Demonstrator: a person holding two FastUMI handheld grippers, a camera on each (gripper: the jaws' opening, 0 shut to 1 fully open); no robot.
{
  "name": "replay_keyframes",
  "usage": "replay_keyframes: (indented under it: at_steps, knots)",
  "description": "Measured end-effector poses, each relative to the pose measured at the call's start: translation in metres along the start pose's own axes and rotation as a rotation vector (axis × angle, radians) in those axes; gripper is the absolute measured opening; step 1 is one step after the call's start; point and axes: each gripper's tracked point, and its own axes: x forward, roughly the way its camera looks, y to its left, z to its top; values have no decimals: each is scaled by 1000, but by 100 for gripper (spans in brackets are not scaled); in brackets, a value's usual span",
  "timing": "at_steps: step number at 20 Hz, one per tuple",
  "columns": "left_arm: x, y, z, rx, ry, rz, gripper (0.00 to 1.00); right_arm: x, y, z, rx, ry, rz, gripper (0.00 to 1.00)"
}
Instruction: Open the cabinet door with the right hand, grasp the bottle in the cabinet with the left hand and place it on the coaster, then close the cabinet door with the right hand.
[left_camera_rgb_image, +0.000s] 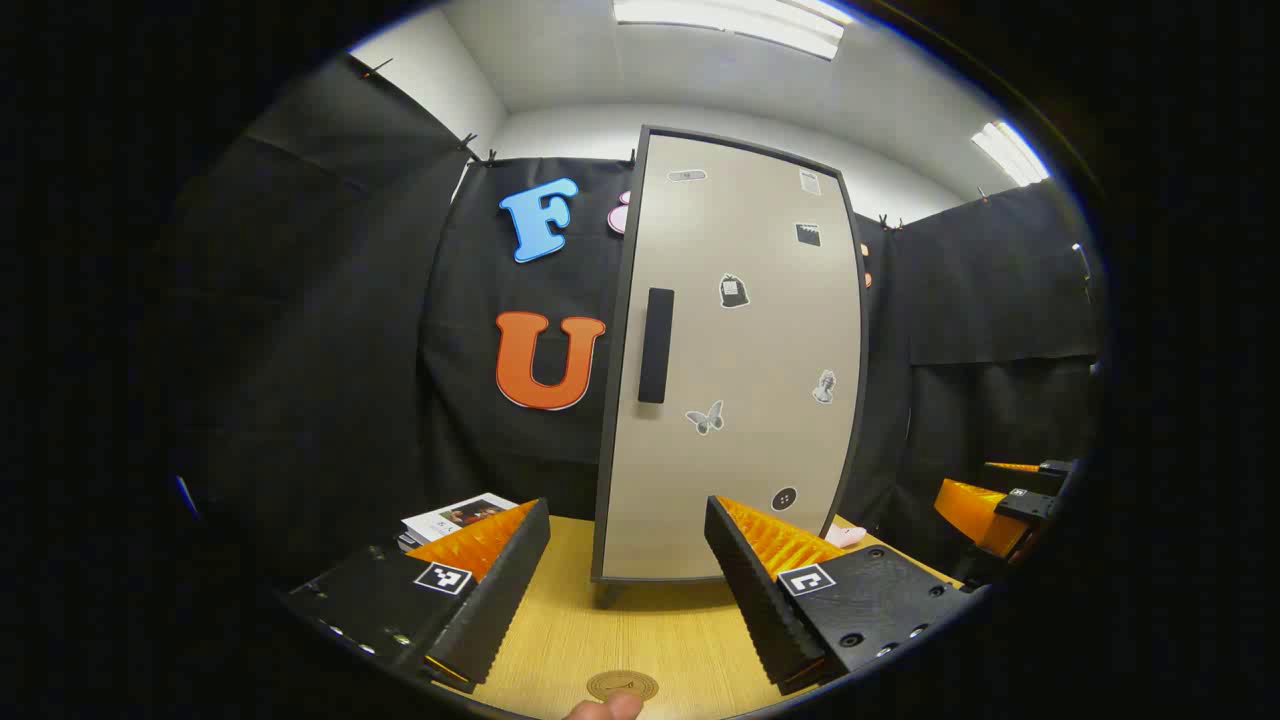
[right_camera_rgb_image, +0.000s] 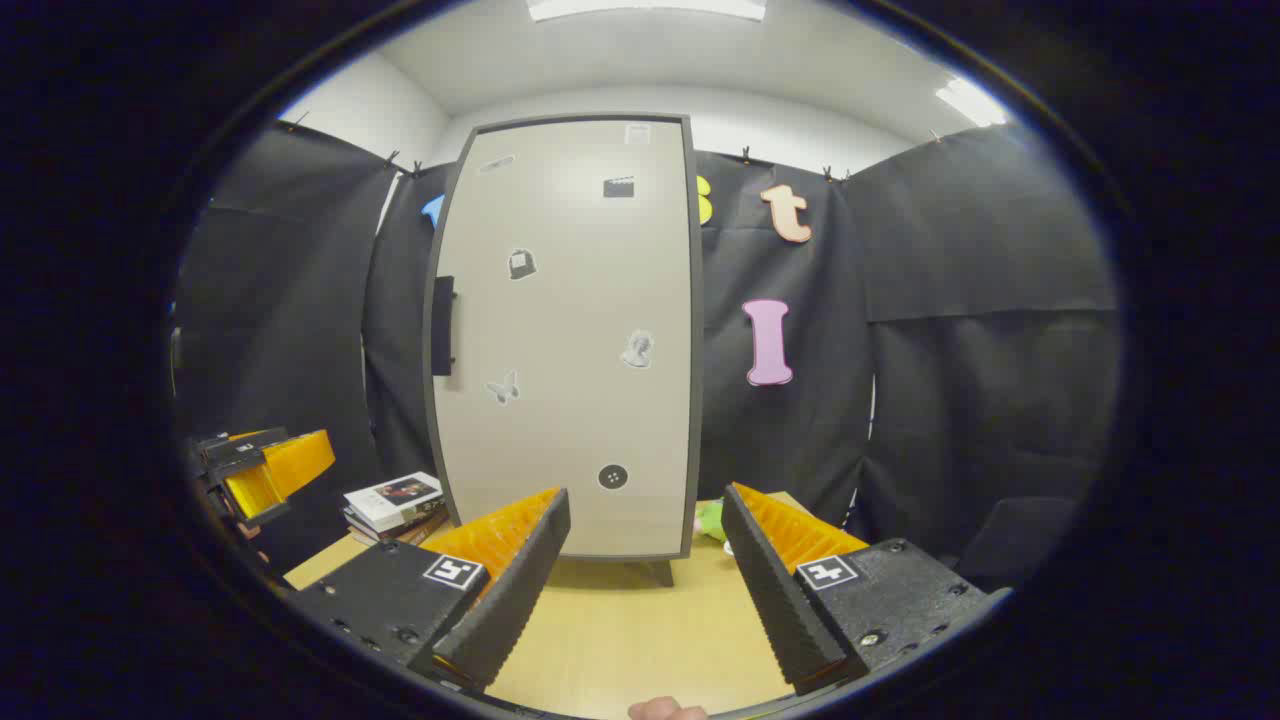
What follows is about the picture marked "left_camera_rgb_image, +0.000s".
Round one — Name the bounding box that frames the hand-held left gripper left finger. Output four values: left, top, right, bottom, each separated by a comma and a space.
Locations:
283, 497, 552, 693

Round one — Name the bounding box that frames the small ceiling light panel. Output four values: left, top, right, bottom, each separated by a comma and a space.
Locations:
970, 120, 1051, 188

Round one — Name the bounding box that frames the beige cabinet door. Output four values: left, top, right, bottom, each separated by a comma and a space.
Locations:
600, 133, 863, 579

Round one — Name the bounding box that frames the long ceiling light panel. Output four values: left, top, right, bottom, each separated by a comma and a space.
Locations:
612, 0, 846, 61

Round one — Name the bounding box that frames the white cover book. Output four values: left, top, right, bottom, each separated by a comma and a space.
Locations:
402, 492, 519, 549

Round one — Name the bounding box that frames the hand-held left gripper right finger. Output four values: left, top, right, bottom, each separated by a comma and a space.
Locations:
704, 494, 976, 696

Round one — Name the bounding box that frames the black cabinet door handle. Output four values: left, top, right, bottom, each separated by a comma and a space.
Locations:
638, 288, 675, 404

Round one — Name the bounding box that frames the round cork coaster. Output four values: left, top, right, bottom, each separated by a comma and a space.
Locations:
586, 670, 660, 704

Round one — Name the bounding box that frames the black backdrop cloth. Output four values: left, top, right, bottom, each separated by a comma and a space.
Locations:
170, 55, 1106, 591

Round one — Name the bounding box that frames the grey cabinet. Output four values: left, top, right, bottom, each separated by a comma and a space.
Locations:
590, 125, 869, 607

